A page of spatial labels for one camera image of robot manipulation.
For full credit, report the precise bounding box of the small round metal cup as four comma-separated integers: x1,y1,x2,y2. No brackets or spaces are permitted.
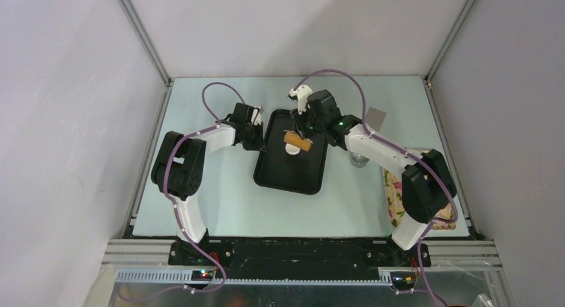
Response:
350,152,369,168

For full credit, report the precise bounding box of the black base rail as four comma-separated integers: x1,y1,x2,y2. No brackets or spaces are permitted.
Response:
168,236,431,281

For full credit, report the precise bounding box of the purple cable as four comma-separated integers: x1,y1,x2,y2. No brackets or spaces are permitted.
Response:
163,81,248,295
293,69,460,307

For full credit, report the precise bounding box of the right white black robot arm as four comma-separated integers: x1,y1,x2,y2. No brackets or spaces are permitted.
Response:
288,85,457,266

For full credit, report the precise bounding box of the white dough ball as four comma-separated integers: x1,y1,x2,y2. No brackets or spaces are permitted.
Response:
284,143,301,156

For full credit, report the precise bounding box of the wooden dough roller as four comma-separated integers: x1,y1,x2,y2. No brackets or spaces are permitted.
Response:
283,131,313,152

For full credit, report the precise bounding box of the black baking tray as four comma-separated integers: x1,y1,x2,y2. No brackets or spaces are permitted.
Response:
253,109,328,195

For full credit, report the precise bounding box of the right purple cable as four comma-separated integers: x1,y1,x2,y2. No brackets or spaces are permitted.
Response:
293,69,460,307

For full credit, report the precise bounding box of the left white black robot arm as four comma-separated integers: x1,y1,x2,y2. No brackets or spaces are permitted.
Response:
151,103,266,265

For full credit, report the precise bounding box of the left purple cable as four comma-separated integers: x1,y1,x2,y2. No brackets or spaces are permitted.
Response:
163,81,248,295

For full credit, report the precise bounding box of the floral cloth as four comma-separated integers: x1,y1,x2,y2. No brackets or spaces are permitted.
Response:
382,162,456,230

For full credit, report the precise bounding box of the metal spatula with red handle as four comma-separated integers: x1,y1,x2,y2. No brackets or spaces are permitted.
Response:
365,107,386,132

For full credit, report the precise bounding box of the aluminium frame with cable duct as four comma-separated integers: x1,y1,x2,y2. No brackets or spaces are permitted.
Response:
103,237,514,306

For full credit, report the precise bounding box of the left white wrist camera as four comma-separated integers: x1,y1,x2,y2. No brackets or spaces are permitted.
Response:
251,105,263,126

